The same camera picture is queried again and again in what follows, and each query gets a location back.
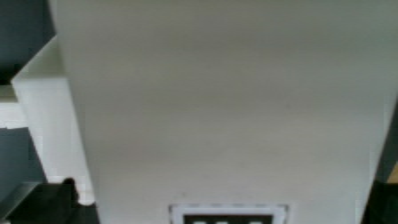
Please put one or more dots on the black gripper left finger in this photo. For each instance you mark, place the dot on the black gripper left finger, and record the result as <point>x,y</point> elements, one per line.
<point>41,203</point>

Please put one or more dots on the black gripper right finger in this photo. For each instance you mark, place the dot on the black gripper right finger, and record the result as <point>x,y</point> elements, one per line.
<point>381,213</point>

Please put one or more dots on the white cabinet body box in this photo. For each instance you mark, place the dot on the white cabinet body box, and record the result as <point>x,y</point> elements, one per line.
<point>36,108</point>

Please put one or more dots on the white cabinet top block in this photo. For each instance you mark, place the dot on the white cabinet top block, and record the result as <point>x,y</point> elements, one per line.
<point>235,93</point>

